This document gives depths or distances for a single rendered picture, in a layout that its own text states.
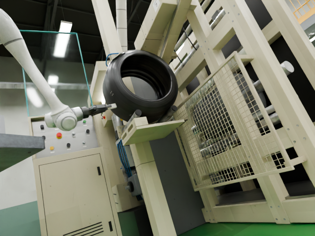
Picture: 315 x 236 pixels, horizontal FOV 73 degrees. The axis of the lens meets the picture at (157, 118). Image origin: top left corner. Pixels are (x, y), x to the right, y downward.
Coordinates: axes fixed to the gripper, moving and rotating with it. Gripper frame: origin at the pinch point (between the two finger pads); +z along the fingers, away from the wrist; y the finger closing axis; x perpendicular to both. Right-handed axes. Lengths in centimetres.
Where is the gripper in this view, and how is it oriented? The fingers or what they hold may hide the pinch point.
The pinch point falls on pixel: (111, 106)
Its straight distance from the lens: 151.1
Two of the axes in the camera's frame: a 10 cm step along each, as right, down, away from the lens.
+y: -3.8, 4.1, 8.3
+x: 4.0, 8.8, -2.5
